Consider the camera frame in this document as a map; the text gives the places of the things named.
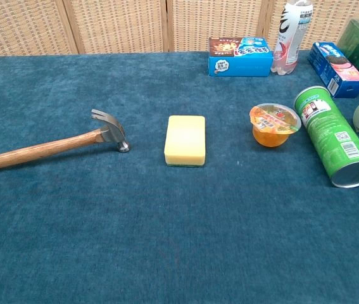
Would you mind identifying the blue Oreo cookie box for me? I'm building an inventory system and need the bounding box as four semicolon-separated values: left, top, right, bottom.
307;41;359;99

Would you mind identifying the wooden handle claw hammer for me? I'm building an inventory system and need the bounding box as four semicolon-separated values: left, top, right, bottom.
0;108;131;175

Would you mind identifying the green chips can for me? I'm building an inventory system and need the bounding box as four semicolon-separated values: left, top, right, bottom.
294;85;359;189

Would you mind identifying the clear drink bottle white label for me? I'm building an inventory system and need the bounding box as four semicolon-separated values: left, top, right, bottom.
270;0;314;77

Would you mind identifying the blue table cloth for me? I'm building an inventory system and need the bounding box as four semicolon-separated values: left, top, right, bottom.
0;49;359;304

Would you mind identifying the woven rattan folding screen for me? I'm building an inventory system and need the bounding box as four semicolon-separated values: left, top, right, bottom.
0;0;359;58

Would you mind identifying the yellow sponge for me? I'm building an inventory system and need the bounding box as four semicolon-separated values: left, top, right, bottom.
163;115;206;168

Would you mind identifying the blue snack box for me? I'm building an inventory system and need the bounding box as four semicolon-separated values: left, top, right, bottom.
208;37;274;77

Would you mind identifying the orange fruit jelly cup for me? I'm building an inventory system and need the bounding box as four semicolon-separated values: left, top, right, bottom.
249;103;302;148

